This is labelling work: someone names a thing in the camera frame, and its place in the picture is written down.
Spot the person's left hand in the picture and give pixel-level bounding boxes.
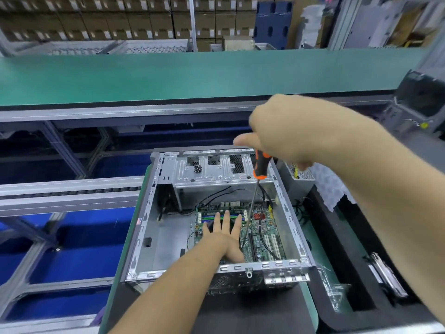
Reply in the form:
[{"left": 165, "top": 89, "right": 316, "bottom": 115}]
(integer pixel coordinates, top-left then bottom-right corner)
[{"left": 199, "top": 210, "right": 246, "bottom": 265}]

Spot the person's right hand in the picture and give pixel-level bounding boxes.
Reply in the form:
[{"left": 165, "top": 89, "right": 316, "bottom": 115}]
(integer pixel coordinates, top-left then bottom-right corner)
[{"left": 233, "top": 94, "right": 356, "bottom": 171}]

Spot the green RAM stick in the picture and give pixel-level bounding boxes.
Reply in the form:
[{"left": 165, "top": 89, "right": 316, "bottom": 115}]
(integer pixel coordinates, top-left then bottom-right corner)
[{"left": 197, "top": 206, "right": 248, "bottom": 218}]

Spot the green motherboard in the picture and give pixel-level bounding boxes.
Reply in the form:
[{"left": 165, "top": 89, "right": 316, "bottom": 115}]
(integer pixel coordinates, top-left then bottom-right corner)
[{"left": 188, "top": 198, "right": 287, "bottom": 264}]

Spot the grey power supply unit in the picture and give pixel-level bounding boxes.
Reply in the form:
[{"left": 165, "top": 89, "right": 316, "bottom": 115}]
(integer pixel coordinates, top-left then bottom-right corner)
[{"left": 281, "top": 161, "right": 318, "bottom": 203}]

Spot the orange handled screwdriver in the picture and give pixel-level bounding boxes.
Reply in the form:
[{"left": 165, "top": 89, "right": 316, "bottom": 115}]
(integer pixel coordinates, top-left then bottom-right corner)
[{"left": 241, "top": 149, "right": 273, "bottom": 249}]

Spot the black and silver computer case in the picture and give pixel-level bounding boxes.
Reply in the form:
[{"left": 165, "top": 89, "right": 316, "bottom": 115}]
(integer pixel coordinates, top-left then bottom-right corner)
[{"left": 120, "top": 146, "right": 318, "bottom": 295}]

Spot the person's left forearm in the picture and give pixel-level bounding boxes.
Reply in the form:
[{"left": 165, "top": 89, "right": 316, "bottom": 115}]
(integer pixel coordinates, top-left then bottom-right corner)
[{"left": 108, "top": 244, "right": 228, "bottom": 334}]

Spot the grey computer tower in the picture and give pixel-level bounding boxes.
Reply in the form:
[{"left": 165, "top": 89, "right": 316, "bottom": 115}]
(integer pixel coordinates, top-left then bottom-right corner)
[{"left": 379, "top": 55, "right": 445, "bottom": 138}]

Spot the dark grey case side panel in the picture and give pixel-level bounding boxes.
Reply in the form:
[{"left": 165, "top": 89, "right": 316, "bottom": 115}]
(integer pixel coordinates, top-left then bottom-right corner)
[{"left": 410, "top": 132, "right": 445, "bottom": 174}]

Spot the white bubble wrap bag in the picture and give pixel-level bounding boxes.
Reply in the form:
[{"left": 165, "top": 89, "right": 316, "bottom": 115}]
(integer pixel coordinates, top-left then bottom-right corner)
[{"left": 310, "top": 163, "right": 360, "bottom": 214}]

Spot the green conveyor belt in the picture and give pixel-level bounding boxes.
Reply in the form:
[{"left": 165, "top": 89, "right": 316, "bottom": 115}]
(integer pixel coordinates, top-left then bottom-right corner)
[{"left": 0, "top": 48, "right": 432, "bottom": 110}]

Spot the stack of cardboard boxes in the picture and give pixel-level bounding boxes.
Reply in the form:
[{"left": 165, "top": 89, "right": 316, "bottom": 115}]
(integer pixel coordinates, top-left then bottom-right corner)
[{"left": 0, "top": 0, "right": 296, "bottom": 51}]

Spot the aluminium roller conveyor rail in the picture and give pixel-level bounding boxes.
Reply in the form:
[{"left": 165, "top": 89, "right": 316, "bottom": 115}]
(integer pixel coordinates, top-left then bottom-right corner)
[{"left": 0, "top": 176, "right": 146, "bottom": 218}]

